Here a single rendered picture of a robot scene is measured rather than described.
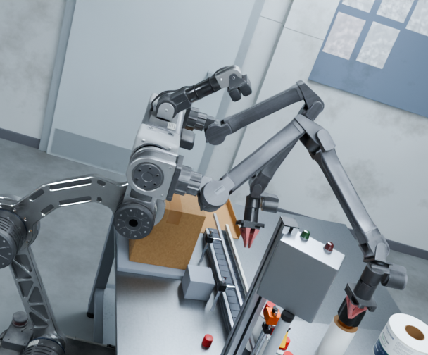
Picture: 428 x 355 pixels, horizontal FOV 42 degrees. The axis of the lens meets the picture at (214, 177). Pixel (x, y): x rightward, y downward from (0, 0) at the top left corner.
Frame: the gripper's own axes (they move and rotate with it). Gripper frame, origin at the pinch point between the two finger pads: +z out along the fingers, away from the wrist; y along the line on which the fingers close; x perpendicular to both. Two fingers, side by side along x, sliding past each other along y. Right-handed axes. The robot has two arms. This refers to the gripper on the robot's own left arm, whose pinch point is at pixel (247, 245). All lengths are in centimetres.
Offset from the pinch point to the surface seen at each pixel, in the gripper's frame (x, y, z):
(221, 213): 61, 7, -20
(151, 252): 16.2, -33.7, 7.3
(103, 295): 99, -39, 27
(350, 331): -31, 29, 26
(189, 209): 4.8, -23.8, -10.6
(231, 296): 5.9, -1.9, 19.8
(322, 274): -72, -6, 12
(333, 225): 68, 75, -27
